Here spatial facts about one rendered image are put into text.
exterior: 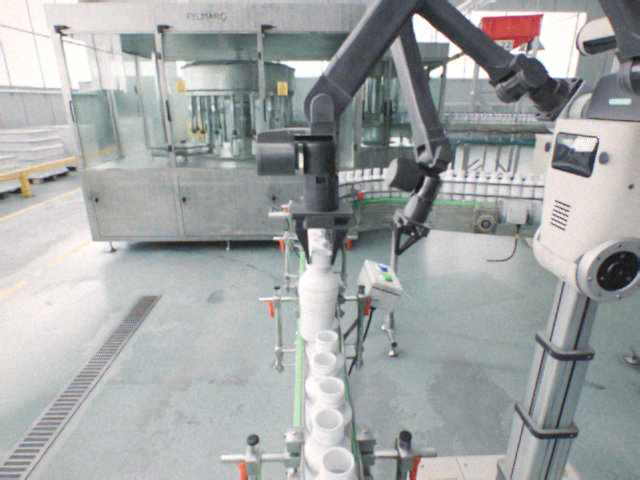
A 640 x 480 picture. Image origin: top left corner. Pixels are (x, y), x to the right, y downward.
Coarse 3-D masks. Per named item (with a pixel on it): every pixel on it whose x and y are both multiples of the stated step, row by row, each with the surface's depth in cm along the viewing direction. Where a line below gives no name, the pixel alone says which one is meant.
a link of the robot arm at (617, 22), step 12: (600, 0) 57; (612, 0) 55; (624, 0) 54; (636, 0) 54; (612, 12) 56; (624, 12) 55; (636, 12) 54; (612, 24) 58; (624, 24) 56; (636, 24) 55; (624, 36) 57; (636, 36) 56; (624, 48) 59; (636, 48) 57; (624, 60) 62; (624, 72) 62; (624, 84) 62; (636, 96) 63
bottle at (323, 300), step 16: (320, 256) 64; (304, 272) 68; (320, 272) 65; (304, 288) 66; (320, 288) 65; (336, 288) 67; (304, 304) 67; (320, 304) 66; (304, 320) 68; (320, 320) 67; (304, 336) 69
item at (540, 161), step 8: (536, 136) 442; (544, 136) 417; (552, 136) 417; (536, 144) 443; (544, 144) 411; (536, 152) 440; (544, 152) 408; (536, 160) 437; (544, 160) 405; (536, 168) 434; (544, 168) 403; (536, 176) 432; (528, 240) 442
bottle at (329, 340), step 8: (320, 336) 66; (328, 336) 66; (336, 336) 65; (320, 344) 64; (328, 344) 63; (336, 344) 64; (336, 352) 65; (312, 360) 65; (344, 360) 66; (344, 368) 67
